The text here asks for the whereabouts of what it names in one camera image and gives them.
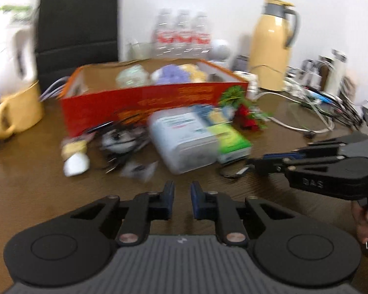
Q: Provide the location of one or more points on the yellow ceramic mug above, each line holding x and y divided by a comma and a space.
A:
24, 110

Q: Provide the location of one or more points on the yellow thermos jug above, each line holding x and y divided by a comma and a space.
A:
270, 52

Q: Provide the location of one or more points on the red cardboard box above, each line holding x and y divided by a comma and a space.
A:
110, 110

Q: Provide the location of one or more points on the green carton box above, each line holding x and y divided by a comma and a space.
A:
233, 142

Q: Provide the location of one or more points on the yellow white plush toy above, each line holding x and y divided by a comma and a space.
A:
194, 72

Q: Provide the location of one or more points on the clear glass cup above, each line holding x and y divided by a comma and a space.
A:
138, 50

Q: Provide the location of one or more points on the artificial red flower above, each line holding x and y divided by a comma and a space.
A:
247, 119

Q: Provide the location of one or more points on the white round toy robot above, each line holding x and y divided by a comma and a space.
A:
219, 50

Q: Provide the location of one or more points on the purple plush toy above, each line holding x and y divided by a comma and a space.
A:
171, 73

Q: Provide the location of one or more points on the white tumbler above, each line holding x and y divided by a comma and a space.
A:
335, 76

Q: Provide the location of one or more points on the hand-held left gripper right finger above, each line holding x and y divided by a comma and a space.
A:
196, 199

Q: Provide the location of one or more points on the pale yellow snack packet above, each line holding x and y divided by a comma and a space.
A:
73, 148

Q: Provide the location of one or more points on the white wet wipes pack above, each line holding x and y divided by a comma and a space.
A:
184, 147

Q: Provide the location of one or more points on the clear plastic water bottle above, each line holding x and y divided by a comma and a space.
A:
182, 38
163, 38
201, 38

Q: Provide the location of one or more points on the white printed bag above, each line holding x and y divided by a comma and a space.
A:
6, 52

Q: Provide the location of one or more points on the small grey box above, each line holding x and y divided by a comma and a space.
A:
241, 62

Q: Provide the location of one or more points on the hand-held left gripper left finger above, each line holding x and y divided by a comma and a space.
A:
170, 196

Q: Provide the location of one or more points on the dark desktop device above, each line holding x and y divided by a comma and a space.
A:
306, 70

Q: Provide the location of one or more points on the black backpack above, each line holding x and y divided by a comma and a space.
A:
76, 36

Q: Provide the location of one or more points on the white round case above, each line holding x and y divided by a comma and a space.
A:
119, 142

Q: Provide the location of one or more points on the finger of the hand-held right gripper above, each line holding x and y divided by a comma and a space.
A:
270, 167
319, 152

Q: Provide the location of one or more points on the blue yellow packet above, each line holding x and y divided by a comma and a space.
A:
214, 115

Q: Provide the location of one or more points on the clear candy packet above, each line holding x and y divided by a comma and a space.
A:
138, 171

